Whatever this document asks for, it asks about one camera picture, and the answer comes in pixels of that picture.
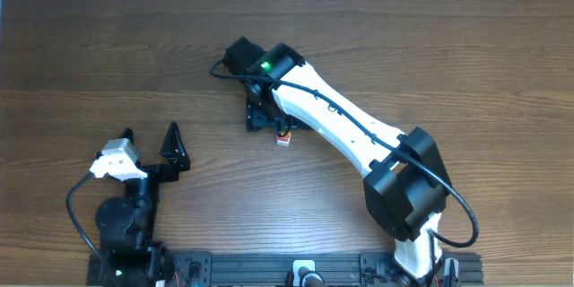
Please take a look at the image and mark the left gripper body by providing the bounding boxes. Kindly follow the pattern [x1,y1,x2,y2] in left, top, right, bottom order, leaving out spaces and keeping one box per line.
[134,163,181,185]

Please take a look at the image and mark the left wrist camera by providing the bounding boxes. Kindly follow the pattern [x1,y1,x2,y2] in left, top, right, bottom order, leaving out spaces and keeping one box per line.
[89,137,149,182]

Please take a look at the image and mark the mounting rail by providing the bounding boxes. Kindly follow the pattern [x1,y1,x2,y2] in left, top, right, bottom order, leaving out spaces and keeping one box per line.
[87,250,484,287]

